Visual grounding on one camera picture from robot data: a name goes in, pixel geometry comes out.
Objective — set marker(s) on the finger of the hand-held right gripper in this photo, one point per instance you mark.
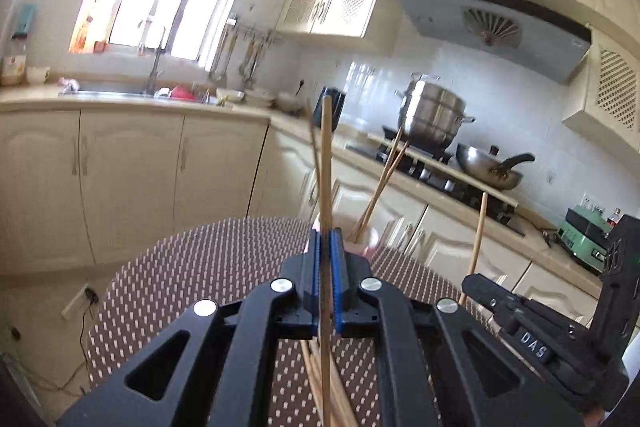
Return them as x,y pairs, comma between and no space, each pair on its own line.
492,292

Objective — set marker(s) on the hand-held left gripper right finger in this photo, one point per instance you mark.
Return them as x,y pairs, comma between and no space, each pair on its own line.
336,277

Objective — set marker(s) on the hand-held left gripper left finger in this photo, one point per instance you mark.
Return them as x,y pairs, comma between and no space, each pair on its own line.
314,272

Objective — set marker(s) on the pink cup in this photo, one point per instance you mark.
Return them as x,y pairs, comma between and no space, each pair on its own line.
371,241

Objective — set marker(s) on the slender bamboo chopstick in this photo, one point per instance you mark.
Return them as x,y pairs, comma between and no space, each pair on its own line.
326,167
387,187
479,237
380,182

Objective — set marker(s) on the bunch of wooden chopsticks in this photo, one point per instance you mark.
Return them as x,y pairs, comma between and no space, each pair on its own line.
312,377

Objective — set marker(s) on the hanging steel utensils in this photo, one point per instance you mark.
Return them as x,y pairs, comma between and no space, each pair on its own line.
251,64

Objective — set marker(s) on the beige stone countertop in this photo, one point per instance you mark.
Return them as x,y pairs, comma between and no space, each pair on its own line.
540,257

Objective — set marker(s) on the cream stove base cabinets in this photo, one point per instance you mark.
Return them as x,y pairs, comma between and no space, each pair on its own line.
435,237

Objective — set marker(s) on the green electric cooker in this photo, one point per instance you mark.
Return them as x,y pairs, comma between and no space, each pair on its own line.
582,239

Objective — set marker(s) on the black gas stove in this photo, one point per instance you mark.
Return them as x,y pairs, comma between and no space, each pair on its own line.
450,187

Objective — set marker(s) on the steel wok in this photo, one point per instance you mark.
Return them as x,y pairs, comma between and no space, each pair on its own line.
487,169

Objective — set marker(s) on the dark blue kettle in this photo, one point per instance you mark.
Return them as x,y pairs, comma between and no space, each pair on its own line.
337,107

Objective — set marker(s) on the grey bowl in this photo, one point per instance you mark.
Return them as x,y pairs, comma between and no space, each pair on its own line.
291,103

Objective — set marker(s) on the steel steamer pot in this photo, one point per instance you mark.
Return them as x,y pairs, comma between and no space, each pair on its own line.
432,117

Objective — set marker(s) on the white bowl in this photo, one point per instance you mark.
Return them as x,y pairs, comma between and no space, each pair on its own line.
230,95

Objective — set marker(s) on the cream sink base cabinets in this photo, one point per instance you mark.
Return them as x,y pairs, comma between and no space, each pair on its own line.
130,172

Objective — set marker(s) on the pink bowl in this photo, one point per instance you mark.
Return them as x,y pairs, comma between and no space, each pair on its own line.
181,93

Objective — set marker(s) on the steel ladle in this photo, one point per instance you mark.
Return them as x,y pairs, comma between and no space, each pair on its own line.
220,67

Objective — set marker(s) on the white power strip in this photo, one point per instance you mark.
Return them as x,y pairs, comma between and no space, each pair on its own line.
80,302

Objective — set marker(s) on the cream lattice corner cabinet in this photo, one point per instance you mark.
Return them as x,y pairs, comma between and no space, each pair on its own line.
612,82

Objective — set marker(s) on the steel faucet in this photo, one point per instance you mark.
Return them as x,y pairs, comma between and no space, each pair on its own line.
156,62

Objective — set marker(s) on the steel sink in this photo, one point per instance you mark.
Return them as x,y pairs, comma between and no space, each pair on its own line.
115,95

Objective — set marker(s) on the grey range hood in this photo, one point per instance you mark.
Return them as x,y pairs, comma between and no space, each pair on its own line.
440,22

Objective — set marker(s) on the pink dish cloth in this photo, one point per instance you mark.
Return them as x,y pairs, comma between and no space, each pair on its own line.
69,84

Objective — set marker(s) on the small red jar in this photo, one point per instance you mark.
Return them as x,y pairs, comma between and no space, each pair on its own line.
100,47

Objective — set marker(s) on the orange bottle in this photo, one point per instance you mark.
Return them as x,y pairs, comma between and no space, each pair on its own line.
82,37

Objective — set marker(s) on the white mug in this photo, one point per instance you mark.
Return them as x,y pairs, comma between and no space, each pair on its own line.
38,75

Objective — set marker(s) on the clear oil bottle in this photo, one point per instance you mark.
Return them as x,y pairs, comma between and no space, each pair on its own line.
12,72

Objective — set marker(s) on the teal box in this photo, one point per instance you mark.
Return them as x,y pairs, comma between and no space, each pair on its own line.
25,21

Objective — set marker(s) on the white wall socket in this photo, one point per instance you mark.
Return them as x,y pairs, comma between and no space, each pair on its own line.
550,177

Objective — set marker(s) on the wall socket with plug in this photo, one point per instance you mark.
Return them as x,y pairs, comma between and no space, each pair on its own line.
301,87

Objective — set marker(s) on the cream lattice-door wall cabinet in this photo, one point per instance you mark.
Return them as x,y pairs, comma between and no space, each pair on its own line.
345,4

